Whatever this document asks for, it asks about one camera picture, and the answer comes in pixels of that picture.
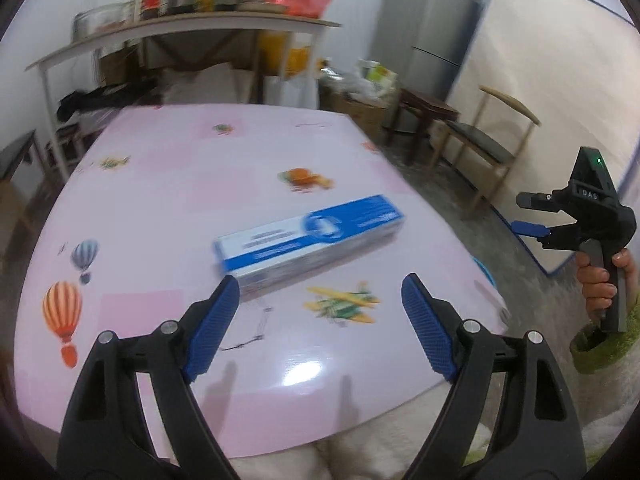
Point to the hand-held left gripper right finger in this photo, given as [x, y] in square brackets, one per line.
[425, 330]

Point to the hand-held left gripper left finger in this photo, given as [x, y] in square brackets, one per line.
[215, 325]

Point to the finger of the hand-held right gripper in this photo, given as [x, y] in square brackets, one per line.
[527, 228]
[532, 201]

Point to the blue plastic basket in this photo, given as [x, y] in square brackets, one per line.
[484, 270]

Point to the blue and white box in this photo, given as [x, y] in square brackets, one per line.
[300, 245]

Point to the person's right hand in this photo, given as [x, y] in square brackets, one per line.
[592, 280]

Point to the wooden chair with grey seat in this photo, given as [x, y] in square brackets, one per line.
[480, 142]

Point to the white mattress with blue edge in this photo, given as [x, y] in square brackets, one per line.
[550, 60]

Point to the dark wooden stool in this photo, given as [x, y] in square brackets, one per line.
[425, 105]

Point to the cardboard box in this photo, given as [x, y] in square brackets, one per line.
[355, 115]

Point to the white plastic bag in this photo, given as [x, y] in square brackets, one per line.
[375, 77]

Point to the grey fridge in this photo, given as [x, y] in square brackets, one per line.
[430, 20]

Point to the white pillow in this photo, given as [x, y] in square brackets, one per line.
[205, 85]

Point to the white paper bag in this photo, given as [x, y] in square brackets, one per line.
[290, 92]

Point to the black clothing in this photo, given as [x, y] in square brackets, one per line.
[85, 102]

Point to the wooden chair with black seat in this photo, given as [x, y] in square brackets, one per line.
[17, 152]

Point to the brown carton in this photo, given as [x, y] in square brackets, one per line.
[120, 67]

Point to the yellow plastic bag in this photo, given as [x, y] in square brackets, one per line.
[295, 60]

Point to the white long desk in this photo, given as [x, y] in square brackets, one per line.
[175, 32]

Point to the glass bowl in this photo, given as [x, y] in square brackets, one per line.
[100, 22]

